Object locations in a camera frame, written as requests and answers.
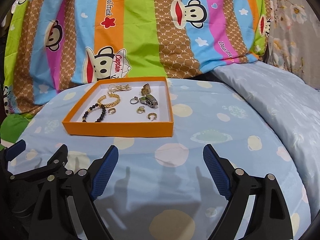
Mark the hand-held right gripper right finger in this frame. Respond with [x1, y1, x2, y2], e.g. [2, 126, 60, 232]
[203, 144, 301, 240]

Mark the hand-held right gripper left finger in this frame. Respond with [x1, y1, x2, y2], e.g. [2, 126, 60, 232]
[28, 145, 119, 240]

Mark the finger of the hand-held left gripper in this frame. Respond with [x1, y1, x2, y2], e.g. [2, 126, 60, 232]
[4, 140, 27, 161]
[9, 144, 75, 183]

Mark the orange jewelry box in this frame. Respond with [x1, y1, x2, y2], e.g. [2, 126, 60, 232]
[62, 76, 174, 138]

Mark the black bead bracelet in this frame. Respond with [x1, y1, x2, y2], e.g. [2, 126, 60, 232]
[82, 104, 107, 124]

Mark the gold chain bracelet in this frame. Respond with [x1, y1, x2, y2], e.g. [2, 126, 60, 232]
[96, 91, 121, 108]

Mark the silver wrist watch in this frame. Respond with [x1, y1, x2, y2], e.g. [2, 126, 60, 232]
[139, 93, 159, 109]

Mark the blue dotted bed sheet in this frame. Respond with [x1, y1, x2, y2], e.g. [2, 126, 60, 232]
[0, 77, 313, 240]

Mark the green cushion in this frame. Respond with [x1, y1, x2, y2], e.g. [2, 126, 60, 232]
[0, 114, 33, 142]

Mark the pale blue quilt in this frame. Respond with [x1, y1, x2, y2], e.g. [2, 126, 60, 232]
[212, 61, 320, 173]

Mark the colourful striped printed blanket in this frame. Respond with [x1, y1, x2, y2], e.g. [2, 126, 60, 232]
[0, 0, 272, 112]

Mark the floral cloth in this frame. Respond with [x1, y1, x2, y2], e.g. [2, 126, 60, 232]
[264, 0, 320, 91]

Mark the pearl necklace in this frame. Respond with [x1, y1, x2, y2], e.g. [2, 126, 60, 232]
[107, 83, 132, 93]

